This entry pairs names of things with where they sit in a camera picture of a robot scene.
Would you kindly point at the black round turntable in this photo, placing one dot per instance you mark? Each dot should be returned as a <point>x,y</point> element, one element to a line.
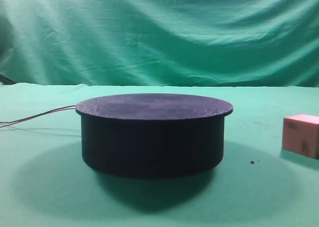
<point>153,135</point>

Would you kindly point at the pink cube block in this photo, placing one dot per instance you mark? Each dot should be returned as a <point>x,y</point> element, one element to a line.
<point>301,135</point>

